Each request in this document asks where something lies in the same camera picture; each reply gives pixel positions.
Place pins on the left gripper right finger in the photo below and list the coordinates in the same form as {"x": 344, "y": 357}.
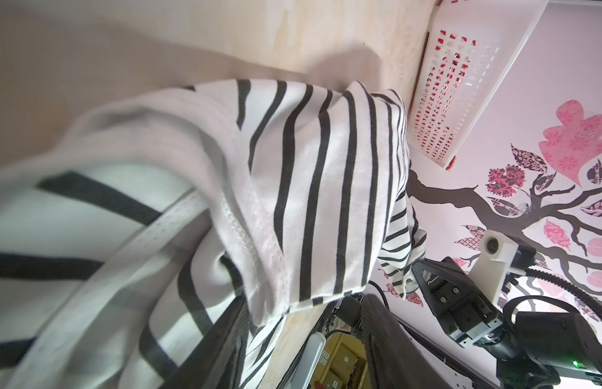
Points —
{"x": 394, "y": 361}

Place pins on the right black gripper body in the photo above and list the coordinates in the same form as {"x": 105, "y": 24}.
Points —
{"x": 464, "y": 313}

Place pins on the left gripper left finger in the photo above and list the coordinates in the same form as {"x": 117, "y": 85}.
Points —
{"x": 218, "y": 361}

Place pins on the black white striped tank top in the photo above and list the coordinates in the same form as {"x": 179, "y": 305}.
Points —
{"x": 122, "y": 246}

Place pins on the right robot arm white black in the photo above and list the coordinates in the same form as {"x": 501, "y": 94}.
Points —
{"x": 532, "y": 349}

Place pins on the white plastic laundry basket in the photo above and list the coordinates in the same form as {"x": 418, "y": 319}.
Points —
{"x": 471, "y": 46}

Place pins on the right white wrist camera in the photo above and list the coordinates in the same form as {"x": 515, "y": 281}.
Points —
{"x": 500, "y": 256}

